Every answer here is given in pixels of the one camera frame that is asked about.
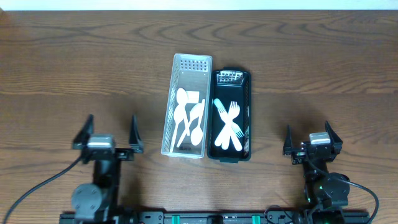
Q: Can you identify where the clear white plastic basket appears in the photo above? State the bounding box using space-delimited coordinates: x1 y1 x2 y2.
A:
161 54 212 159

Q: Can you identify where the pale green plastic fork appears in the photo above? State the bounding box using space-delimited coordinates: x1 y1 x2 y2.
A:
213 98 244 138

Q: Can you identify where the white plastic spoon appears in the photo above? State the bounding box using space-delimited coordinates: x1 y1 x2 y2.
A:
170 105 185 152
177 88 190 136
177 103 201 148
191 99 206 146

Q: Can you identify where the dark green plastic basket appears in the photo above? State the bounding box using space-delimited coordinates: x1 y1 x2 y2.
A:
207 67 251 163

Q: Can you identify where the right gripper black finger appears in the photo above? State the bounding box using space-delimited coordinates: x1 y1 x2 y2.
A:
283 125 294 156
325 121 343 152

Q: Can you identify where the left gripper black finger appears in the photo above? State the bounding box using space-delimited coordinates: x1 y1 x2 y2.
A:
129 115 144 154
72 114 94 150

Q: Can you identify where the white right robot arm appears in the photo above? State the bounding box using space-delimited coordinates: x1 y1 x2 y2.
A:
283 122 350 223

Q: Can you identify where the white plastic fork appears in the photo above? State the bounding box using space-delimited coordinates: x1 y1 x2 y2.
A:
215 104 243 151
213 98 243 151

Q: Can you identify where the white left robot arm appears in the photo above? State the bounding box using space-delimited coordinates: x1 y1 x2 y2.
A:
72 114 144 223

